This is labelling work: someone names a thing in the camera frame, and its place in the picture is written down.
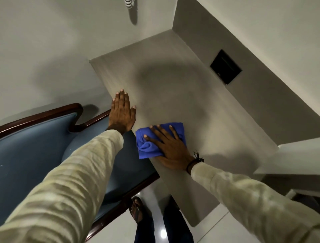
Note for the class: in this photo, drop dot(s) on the person's left hand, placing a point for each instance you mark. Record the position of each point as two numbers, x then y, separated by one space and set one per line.
121 116

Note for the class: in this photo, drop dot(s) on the person's right hand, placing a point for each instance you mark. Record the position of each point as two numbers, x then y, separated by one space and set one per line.
172 152

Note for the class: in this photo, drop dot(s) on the person's right middle finger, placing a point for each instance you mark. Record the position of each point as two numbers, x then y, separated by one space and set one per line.
165 132

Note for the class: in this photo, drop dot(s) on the person's right thumb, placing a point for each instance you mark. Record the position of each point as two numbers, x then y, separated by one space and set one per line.
153 142

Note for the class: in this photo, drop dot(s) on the person's right little finger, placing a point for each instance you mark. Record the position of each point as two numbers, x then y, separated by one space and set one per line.
183 140

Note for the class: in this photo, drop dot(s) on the person's left little finger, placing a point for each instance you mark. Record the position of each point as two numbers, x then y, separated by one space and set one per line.
113 105

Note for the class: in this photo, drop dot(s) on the person's left thumb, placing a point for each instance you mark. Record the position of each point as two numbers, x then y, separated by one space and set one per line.
133 114

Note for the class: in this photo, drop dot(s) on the person's left middle finger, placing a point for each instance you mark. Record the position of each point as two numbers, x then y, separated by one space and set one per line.
121 99

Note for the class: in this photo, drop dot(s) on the blue cleaning cloth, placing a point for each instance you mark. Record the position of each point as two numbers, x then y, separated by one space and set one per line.
146 147

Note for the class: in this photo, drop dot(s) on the person's left forearm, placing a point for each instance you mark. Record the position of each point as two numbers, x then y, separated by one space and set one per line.
67 182

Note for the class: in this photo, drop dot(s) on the person's right forearm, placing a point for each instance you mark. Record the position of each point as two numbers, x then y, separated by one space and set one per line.
252 202

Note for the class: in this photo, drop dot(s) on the black thread wristband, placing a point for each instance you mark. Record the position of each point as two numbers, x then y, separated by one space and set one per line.
193 162

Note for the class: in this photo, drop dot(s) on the brown sandal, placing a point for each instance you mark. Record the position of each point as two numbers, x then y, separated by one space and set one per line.
138 209

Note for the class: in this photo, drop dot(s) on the person's right leg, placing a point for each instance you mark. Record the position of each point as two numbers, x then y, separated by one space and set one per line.
176 222

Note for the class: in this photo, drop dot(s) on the person's leg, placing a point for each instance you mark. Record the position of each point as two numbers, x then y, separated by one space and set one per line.
176 222
144 230

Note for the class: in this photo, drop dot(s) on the person's left leg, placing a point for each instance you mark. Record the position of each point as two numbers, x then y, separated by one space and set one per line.
144 230

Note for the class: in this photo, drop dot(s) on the white spiral light bulb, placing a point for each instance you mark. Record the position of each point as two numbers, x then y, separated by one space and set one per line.
129 3

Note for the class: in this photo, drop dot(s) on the black square wall box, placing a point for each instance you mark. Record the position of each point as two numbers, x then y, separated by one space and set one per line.
225 66

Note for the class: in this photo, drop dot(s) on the blue armchair with wooden frame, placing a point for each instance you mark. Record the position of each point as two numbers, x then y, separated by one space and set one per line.
30 155

